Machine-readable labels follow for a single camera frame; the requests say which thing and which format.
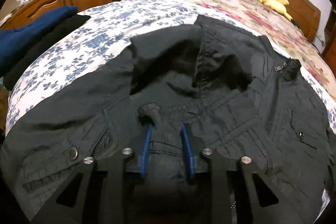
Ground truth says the black zip jacket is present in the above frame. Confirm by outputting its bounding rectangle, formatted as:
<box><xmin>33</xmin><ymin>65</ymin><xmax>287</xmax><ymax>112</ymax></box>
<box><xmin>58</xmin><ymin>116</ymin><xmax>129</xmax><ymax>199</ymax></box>
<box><xmin>1</xmin><ymin>15</ymin><xmax>335</xmax><ymax>223</ymax></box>

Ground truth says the blue floral bed sheet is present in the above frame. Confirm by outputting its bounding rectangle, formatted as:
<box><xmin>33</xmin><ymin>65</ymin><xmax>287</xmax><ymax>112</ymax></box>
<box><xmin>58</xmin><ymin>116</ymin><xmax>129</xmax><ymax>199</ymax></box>
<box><xmin>4</xmin><ymin>0</ymin><xmax>336</xmax><ymax>214</ymax></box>

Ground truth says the folded black garment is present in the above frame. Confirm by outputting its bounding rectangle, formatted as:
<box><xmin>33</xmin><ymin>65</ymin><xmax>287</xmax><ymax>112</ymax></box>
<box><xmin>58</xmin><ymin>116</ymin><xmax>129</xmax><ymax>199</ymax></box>
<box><xmin>3</xmin><ymin>14</ymin><xmax>91</xmax><ymax>90</ymax></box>

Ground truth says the folded blue garment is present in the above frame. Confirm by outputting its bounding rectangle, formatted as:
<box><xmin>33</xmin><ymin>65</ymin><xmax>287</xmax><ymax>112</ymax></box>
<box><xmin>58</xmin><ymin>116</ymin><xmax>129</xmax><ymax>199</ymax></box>
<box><xmin>1</xmin><ymin>6</ymin><xmax>78</xmax><ymax>76</ymax></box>

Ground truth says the yellow plush toy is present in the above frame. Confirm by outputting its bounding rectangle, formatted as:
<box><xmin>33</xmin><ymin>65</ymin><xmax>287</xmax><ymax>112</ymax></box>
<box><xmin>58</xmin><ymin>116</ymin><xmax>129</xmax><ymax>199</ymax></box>
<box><xmin>257</xmin><ymin>0</ymin><xmax>293</xmax><ymax>22</ymax></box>

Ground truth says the red floral quilt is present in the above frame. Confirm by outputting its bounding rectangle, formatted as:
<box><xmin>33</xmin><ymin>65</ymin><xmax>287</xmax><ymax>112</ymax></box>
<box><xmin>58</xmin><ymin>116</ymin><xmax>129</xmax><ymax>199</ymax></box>
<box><xmin>157</xmin><ymin>0</ymin><xmax>333</xmax><ymax>101</ymax></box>

